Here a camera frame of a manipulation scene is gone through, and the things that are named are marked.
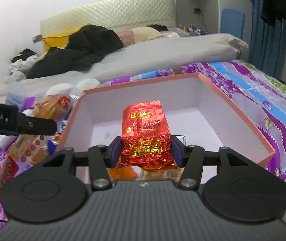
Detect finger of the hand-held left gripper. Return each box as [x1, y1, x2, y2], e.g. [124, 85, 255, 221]
[18, 112, 58, 136]

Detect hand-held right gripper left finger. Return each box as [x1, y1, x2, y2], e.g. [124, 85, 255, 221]
[41, 136, 122, 190]

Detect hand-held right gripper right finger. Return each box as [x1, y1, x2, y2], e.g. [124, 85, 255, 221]
[171, 136, 255, 190]

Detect red foil tea packet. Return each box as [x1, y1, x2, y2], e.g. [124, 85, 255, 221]
[121, 100, 178, 170]

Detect pink cardboard box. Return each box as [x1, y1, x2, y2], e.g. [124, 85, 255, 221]
[57, 72, 276, 182]

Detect snack packet with red dots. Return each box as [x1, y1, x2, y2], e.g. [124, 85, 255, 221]
[0, 135, 49, 184]

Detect white and blue plush toy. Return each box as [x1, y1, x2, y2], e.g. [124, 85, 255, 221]
[45, 79, 101, 99]

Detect pile of clothes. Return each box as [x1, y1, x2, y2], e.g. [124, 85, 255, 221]
[8, 48, 41, 81]

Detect yellow pillow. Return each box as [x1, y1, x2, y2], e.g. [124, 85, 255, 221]
[42, 23, 93, 52]

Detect black jacket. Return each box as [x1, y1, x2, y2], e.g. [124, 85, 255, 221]
[26, 25, 125, 80]

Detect floral bed sheet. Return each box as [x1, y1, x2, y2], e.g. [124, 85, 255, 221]
[0, 59, 286, 234]

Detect grey duvet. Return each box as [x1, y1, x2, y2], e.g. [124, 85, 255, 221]
[0, 33, 249, 98]

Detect pink and beige pillows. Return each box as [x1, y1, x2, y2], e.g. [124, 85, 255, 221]
[115, 27, 164, 47]

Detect group of small bottles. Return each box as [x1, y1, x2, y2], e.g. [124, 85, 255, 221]
[180, 23, 209, 36]

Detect cream quilted headboard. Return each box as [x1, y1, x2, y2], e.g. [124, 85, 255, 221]
[40, 0, 176, 54]

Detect blue board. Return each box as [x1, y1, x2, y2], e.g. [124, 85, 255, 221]
[221, 8, 246, 40]

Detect blue curtain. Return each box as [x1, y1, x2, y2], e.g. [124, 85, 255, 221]
[248, 0, 284, 78]

